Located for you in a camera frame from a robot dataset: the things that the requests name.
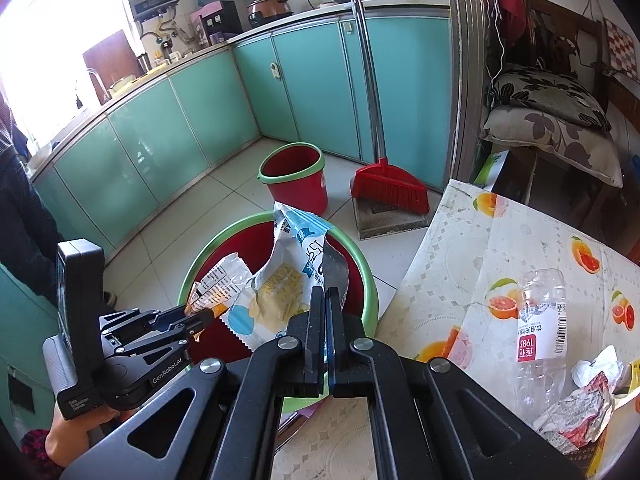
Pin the metal faucet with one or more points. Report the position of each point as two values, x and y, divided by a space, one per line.
97 85

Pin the crumpled red white wrapper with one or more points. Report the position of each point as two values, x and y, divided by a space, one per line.
580 405

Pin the green white carton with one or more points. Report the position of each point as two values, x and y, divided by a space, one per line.
490 167

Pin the person's left hand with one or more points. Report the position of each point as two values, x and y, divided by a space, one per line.
75 435

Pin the aluminium door frame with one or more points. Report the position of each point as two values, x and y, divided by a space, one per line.
470 60

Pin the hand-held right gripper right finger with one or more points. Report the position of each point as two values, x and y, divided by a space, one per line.
339 345

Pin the light floral cushion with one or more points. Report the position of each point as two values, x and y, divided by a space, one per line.
555 145

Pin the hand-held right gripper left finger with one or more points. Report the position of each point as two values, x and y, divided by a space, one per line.
317 345

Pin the white blue snack wrapper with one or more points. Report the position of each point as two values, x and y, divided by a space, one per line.
280 285

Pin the brown rice cooker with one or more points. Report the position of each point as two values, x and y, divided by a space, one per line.
270 10

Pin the red bucket green rim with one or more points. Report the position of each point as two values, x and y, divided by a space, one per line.
250 245
295 175

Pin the person's left forearm knit sleeve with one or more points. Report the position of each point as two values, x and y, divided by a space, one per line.
40 447

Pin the pink black water dispenser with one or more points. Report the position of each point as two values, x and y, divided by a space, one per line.
215 22

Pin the wooden cutting board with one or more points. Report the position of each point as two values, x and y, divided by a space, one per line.
112 60

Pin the person's dark clothing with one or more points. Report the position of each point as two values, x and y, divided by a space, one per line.
25 210

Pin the grey dustpan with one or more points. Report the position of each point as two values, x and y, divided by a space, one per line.
385 222

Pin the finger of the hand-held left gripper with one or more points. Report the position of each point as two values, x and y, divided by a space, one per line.
150 321
160 347

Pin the wooden chair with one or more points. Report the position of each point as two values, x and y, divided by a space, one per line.
565 35

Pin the orange white snack wrapper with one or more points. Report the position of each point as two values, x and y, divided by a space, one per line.
220 280

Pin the red broom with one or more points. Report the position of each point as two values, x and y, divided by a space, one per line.
390 190

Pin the fruit print tablecloth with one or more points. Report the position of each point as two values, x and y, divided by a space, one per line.
500 270

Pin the red hanging garment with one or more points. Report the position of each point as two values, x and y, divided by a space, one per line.
515 5

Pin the teal kitchen cabinets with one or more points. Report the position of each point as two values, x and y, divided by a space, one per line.
310 80

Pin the clear plastic bottle pink label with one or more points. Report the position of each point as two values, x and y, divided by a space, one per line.
542 340

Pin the dark floral pillow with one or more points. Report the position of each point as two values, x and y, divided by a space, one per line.
545 95

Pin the red white checkered board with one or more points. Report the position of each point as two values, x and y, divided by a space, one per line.
622 50

